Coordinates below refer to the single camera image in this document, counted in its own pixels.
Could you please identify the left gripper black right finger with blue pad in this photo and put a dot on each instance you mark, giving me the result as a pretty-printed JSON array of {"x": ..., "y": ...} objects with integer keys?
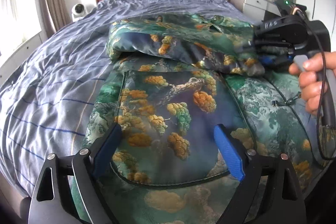
[{"x": 282, "y": 201}]

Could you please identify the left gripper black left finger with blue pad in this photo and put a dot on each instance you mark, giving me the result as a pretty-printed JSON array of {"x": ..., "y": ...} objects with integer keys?
[{"x": 52, "y": 200}]

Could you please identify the green patterned satin jacket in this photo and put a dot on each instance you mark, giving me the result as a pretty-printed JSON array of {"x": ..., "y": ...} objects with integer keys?
[{"x": 174, "y": 78}]

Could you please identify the person's right hand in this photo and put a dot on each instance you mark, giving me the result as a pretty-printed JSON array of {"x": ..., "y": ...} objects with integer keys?
[{"x": 310, "y": 86}]

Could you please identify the white desk with drawers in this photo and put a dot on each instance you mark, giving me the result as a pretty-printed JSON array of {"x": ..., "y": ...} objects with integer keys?
[{"x": 258, "y": 10}]

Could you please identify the blue checked duvet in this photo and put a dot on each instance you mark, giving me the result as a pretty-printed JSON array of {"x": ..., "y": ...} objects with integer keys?
[{"x": 47, "y": 101}]

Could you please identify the white window cabinet drawers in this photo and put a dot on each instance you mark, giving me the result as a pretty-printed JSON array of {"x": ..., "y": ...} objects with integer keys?
[{"x": 12, "y": 60}]

